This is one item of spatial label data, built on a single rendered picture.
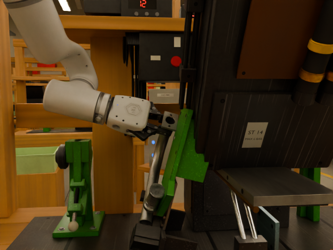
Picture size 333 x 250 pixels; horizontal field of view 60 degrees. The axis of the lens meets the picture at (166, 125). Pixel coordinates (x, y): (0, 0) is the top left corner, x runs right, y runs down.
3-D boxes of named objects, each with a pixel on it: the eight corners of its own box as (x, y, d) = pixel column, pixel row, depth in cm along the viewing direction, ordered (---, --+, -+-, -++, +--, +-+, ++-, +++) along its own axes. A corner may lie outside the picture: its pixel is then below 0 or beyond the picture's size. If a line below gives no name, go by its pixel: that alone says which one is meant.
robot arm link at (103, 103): (93, 110, 70) (106, 113, 70) (103, 85, 75) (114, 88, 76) (91, 130, 76) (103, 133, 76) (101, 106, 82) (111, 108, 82)
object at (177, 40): (193, 81, 91) (194, 31, 90) (139, 80, 89) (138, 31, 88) (187, 83, 103) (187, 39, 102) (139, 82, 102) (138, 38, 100)
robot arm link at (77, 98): (100, 107, 82) (91, 129, 75) (54, 95, 81) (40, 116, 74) (104, 84, 77) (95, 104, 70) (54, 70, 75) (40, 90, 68)
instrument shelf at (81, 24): (340, 34, 93) (341, 21, 92) (51, 28, 85) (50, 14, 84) (298, 47, 118) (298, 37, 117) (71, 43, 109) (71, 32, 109)
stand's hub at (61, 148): (64, 171, 84) (63, 146, 84) (53, 171, 84) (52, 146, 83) (70, 165, 92) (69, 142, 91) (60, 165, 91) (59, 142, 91)
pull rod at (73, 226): (77, 233, 79) (77, 213, 78) (67, 233, 78) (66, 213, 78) (81, 224, 84) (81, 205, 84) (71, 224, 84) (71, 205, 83)
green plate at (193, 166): (199, 204, 67) (223, 118, 66) (165, 197, 66) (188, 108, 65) (190, 189, 79) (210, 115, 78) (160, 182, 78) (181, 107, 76)
